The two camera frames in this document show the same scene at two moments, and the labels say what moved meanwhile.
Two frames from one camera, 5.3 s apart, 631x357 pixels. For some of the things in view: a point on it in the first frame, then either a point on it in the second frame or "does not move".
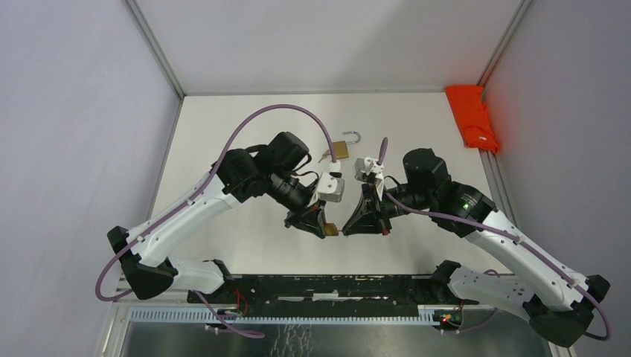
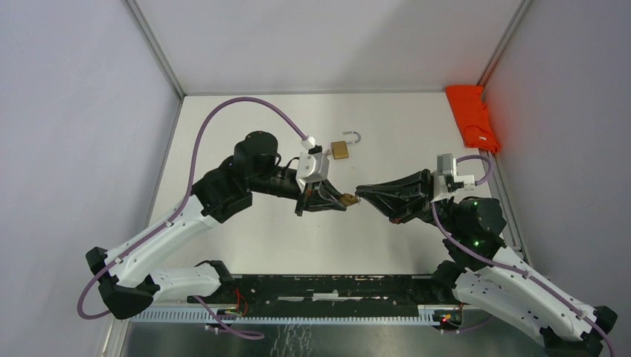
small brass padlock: x=331 y=229 to x=347 y=199
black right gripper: x=373 y=222 to x=401 y=198
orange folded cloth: x=472 y=117 does not move
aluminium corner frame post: x=503 y=42 does not move
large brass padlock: x=341 y=149 does not move
